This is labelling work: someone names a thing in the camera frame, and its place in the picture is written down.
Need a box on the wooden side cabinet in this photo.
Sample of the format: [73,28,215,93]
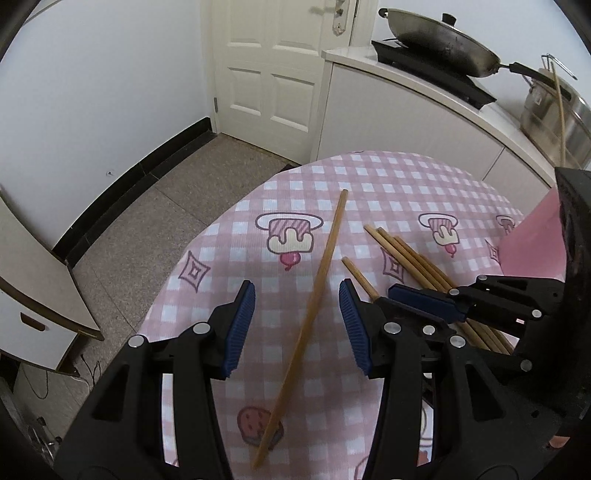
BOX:
[0,185,105,372]

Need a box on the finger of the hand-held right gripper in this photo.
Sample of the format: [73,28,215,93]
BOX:
[387,274,566,341]
[487,318,580,480]

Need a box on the glass wok lid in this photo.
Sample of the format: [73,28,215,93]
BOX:
[379,8,502,65]

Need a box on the single wooden chopstick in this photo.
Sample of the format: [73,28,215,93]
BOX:
[252,189,349,469]
[549,59,568,168]

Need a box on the steel wok with black handle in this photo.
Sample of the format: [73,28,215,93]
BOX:
[378,7,573,95]

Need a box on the black induction cooker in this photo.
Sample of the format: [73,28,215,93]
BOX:
[370,39,498,110]

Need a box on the black floor cable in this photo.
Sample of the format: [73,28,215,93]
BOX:
[14,355,102,402]

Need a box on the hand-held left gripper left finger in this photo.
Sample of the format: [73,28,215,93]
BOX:
[55,279,257,480]

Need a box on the pink cup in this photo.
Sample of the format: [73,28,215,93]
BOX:
[500,187,568,283]

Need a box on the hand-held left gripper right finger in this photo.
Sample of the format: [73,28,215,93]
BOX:
[338,278,532,480]

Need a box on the pink checked tablecloth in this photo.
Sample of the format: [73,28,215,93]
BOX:
[139,150,568,480]

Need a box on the white counter cabinet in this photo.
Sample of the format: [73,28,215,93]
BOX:
[309,46,559,195]

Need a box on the stainless steel steamer pot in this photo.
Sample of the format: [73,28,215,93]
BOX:
[521,53,591,169]

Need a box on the metal door handle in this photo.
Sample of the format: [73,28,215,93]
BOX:
[310,0,348,35]

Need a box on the group of wooden chopsticks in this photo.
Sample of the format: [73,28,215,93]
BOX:
[341,224,515,356]

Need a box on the cream panel door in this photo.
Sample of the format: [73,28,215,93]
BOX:
[210,0,370,162]

